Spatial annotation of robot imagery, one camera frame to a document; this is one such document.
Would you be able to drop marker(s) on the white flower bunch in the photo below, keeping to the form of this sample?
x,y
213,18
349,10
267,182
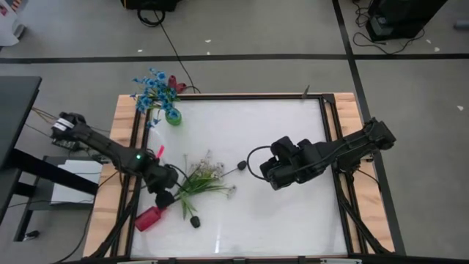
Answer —
x,y
198,183
212,168

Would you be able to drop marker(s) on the wooden base board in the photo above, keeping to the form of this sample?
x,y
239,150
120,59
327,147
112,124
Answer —
x,y
351,110

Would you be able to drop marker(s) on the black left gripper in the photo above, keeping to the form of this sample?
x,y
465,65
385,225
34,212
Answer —
x,y
163,179

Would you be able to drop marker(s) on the green glass vase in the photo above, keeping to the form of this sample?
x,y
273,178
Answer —
x,y
173,118

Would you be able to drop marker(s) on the black desk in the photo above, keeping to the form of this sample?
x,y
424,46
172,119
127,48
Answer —
x,y
18,110

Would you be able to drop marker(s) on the white cart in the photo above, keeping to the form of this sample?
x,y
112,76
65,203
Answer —
x,y
9,25

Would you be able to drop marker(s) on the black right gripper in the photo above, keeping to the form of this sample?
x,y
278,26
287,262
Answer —
x,y
297,161

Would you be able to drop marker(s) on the black computer case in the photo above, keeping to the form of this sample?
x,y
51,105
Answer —
x,y
403,14

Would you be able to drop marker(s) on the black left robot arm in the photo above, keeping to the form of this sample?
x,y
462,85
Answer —
x,y
102,146

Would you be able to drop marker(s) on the white flat box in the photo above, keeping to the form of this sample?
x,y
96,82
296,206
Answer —
x,y
77,179

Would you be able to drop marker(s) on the pink tag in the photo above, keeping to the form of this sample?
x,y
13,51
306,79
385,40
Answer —
x,y
160,152

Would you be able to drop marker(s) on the dark red vase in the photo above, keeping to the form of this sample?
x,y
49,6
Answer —
x,y
172,80

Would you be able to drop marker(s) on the gray floor object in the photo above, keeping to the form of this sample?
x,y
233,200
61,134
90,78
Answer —
x,y
461,25

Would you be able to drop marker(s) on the black box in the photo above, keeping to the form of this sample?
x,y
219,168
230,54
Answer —
x,y
150,3

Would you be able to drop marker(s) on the black table frame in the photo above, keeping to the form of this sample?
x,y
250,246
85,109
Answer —
x,y
256,97

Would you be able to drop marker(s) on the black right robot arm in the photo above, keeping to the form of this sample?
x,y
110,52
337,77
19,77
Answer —
x,y
351,144

